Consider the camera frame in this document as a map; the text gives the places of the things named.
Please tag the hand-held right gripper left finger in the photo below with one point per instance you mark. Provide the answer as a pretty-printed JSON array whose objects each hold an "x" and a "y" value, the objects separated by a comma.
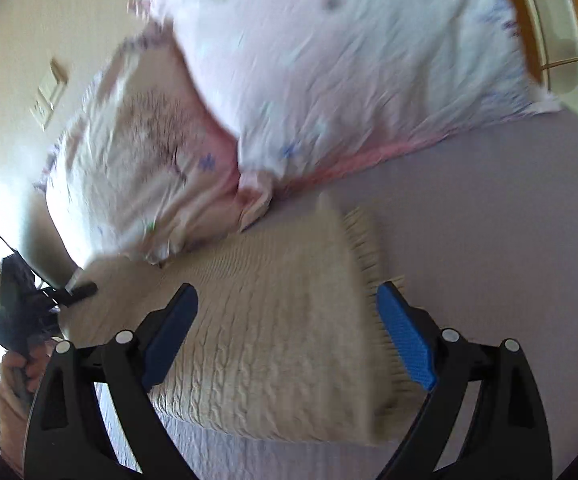
[{"x": 166, "y": 332}]

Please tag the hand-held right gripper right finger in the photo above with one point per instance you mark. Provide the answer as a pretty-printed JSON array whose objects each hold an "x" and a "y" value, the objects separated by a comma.
[{"x": 408, "y": 335}]

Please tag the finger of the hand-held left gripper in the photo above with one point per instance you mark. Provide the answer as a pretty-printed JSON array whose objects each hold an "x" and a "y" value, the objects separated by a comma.
[{"x": 74, "y": 292}]

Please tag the cream knitted sweater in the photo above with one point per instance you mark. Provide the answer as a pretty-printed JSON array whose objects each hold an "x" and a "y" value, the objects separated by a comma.
[{"x": 274, "y": 325}]

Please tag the person's left hand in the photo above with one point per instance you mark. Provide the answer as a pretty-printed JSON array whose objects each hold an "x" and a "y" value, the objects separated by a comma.
[{"x": 16, "y": 375}]

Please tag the grey bed sheet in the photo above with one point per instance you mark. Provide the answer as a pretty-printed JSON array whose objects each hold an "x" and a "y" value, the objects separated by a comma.
[{"x": 494, "y": 220}]

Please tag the pink trimmed floral pillow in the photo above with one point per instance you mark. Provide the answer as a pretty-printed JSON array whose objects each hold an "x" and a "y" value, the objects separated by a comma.
[{"x": 141, "y": 160}]

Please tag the white floral pillow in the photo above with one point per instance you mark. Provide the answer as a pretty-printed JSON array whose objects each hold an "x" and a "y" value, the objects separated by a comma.
[{"x": 354, "y": 65}]

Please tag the wooden headboard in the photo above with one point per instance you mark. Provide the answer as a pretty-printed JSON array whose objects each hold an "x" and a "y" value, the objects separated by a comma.
[{"x": 554, "y": 25}]

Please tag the wall switch plate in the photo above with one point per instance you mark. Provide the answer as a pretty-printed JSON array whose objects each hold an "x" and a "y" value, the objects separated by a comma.
[{"x": 49, "y": 95}]

